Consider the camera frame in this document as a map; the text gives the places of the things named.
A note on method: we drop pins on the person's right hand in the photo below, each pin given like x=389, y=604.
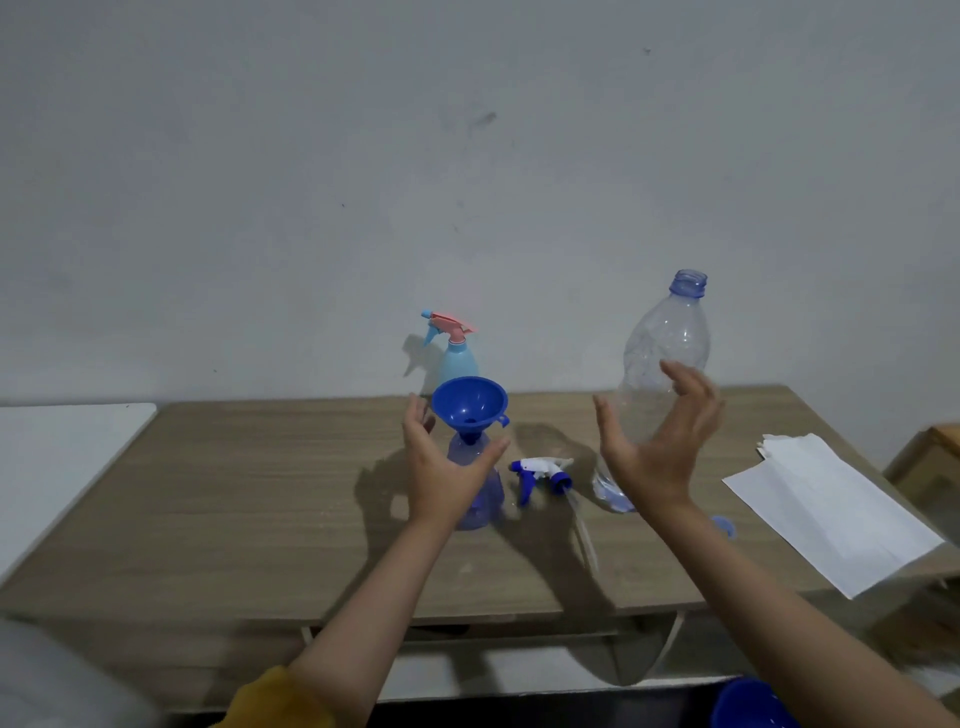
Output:
x=656, y=465

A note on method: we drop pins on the person's left hand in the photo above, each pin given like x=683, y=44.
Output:
x=435, y=480

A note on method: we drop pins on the person's right thumb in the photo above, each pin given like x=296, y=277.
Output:
x=606, y=424

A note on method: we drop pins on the person's left thumb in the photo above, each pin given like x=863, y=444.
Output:
x=486, y=456

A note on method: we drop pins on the person's left forearm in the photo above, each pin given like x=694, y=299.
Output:
x=375, y=622

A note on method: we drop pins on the person's right forearm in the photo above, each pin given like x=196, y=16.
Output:
x=765, y=615

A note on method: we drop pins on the purple translucent spray bottle body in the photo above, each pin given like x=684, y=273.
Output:
x=484, y=499

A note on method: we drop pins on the blue plastic funnel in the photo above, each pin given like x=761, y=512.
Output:
x=469, y=401

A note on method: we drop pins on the blue white spray trigger head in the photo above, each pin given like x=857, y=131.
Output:
x=541, y=471

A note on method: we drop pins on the light blue pink spray bottle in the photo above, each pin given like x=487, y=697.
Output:
x=457, y=364

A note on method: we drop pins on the clear plastic bottle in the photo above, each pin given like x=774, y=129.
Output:
x=664, y=334

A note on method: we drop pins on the blue bottle cap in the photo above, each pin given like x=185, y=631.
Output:
x=724, y=526

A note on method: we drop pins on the white paper sheets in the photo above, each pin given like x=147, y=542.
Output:
x=829, y=510

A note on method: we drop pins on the blue plastic bucket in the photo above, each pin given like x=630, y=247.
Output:
x=750, y=709

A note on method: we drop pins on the wooden stool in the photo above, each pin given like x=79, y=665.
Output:
x=930, y=465

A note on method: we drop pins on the yellow sleeve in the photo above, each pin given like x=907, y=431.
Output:
x=274, y=705

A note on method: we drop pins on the grey fabric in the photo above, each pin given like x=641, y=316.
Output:
x=52, y=682

